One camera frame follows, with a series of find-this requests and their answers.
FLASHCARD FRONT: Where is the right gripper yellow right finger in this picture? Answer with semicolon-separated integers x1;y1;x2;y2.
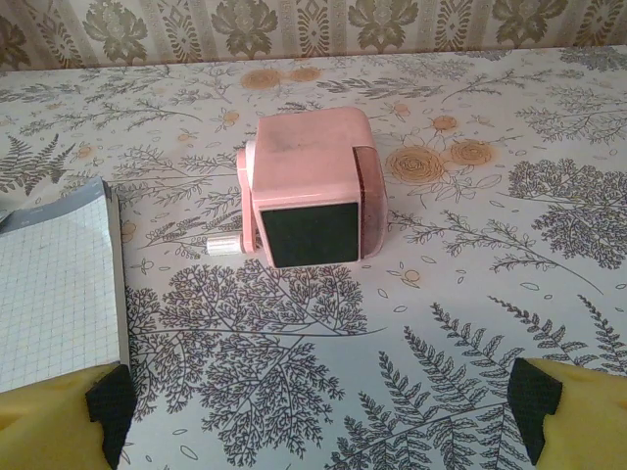
506;356;627;470

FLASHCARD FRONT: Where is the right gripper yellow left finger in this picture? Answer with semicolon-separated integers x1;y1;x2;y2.
0;361;138;470

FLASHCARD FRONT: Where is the grey-blue grid notebook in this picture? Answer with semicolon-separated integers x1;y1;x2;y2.
0;176;131;394

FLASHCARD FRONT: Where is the pink pencil sharpener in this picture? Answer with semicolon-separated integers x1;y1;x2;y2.
205;110;389;269

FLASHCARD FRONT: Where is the floral tablecloth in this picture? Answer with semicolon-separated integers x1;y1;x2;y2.
0;46;627;470

